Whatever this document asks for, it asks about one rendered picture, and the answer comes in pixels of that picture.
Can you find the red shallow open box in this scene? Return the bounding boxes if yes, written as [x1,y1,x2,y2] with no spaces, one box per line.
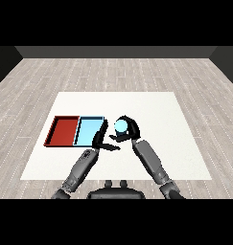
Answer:
[43,115,81,148]

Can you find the light blue shallow open box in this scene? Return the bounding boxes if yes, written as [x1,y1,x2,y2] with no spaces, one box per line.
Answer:
[72,116,105,147]

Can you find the dark grey robot body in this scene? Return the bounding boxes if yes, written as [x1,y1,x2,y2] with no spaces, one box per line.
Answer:
[86,180,146,200]

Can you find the small blue can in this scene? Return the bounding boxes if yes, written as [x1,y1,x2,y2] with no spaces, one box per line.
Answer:
[114,118,128,138]

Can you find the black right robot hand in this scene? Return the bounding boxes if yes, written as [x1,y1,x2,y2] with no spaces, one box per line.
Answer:
[108,115,141,143]

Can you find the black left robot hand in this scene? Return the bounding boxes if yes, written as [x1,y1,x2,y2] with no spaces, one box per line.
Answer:
[91,119,121,152]

